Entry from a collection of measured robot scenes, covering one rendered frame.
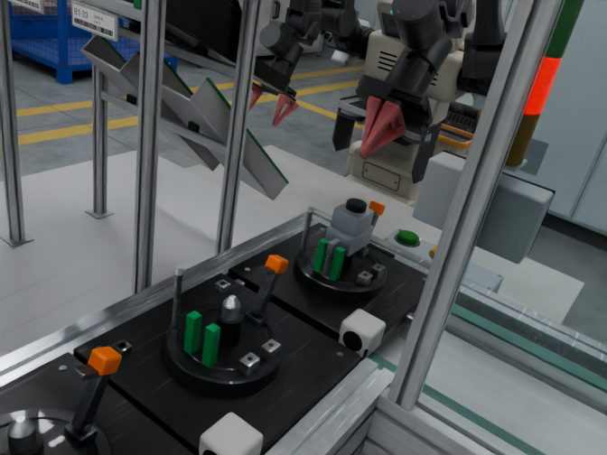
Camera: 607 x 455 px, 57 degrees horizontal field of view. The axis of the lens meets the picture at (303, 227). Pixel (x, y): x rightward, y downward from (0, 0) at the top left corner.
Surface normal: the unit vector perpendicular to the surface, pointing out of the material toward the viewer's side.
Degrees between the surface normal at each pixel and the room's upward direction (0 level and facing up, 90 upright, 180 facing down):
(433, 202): 90
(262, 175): 90
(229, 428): 0
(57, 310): 0
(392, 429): 90
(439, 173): 90
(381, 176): 98
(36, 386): 0
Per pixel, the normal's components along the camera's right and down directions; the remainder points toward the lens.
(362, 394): 0.17, -0.87
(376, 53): -0.61, 0.41
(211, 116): 0.69, 0.44
